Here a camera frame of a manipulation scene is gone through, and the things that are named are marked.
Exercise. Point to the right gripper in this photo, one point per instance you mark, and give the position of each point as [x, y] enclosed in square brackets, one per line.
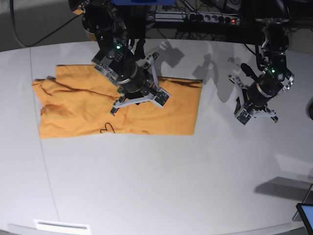
[115, 65]

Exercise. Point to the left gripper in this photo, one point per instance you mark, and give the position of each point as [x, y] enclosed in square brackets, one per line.
[260, 92]

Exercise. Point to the yellow T-shirt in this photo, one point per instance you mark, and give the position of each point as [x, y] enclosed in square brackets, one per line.
[78, 100]

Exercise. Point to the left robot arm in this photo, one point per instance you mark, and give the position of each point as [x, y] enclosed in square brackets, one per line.
[271, 60]

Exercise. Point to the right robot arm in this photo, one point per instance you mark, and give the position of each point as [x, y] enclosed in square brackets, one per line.
[112, 27]

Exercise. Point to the white power strip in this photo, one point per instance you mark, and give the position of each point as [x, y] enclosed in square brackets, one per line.
[206, 17]

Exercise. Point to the computer monitor with stand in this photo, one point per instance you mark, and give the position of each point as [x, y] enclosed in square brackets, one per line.
[274, 204]

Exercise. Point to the white paper label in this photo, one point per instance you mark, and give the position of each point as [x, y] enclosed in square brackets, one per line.
[62, 227]

